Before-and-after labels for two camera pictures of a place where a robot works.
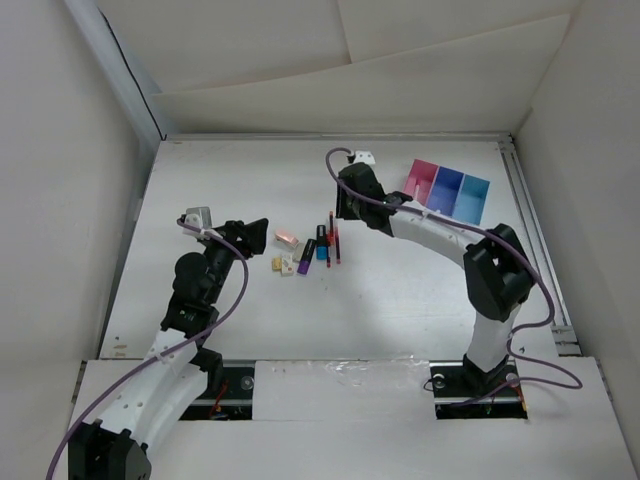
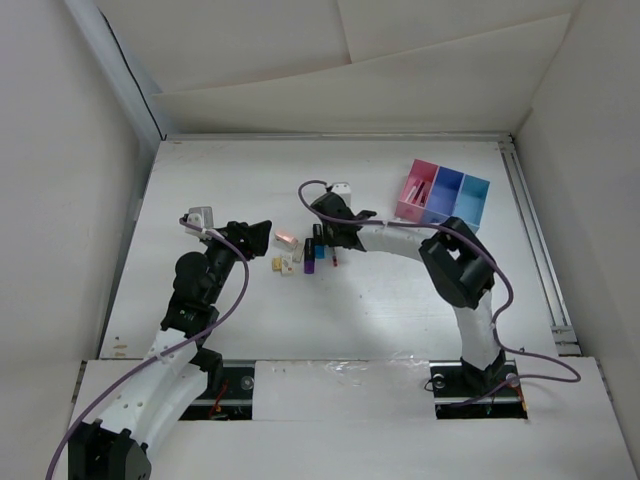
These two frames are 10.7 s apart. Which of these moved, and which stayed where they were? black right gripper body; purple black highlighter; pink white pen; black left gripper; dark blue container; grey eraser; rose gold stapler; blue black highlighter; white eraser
Moved: pink white pen; purple black highlighter; black right gripper body
Stayed: dark blue container; rose gold stapler; blue black highlighter; black left gripper; grey eraser; white eraser
